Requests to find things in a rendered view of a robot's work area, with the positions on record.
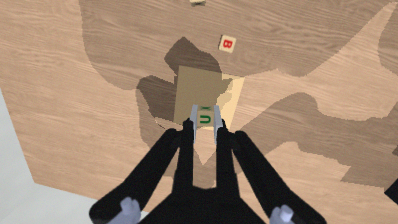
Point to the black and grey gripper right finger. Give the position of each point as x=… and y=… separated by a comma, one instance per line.
x=280, y=204

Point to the tan flat mat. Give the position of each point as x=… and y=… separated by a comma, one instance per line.
x=203, y=87

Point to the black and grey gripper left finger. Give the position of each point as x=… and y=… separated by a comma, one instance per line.
x=124, y=204

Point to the cream letter block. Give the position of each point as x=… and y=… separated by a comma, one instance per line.
x=197, y=2
x=227, y=43
x=205, y=116

